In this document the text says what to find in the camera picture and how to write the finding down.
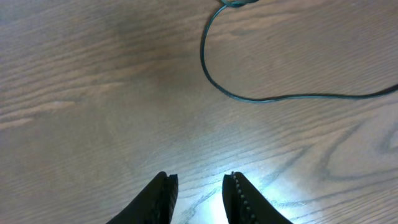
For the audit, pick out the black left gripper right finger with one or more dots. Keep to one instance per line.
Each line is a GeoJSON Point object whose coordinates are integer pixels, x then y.
{"type": "Point", "coordinates": [244, 204]}

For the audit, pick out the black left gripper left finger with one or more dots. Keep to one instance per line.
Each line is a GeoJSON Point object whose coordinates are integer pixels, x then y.
{"type": "Point", "coordinates": [154, 204]}

